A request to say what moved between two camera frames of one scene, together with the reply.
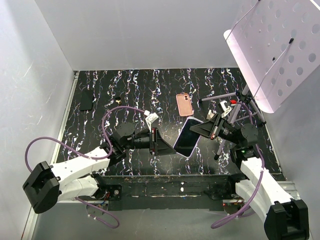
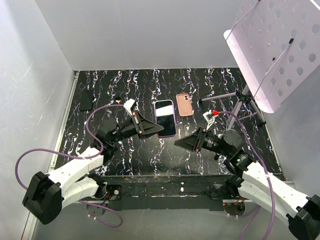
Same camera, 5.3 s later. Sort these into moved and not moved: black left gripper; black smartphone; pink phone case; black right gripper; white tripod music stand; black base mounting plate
Moved: black left gripper; black right gripper
Not moved: black smartphone; pink phone case; black base mounting plate; white tripod music stand
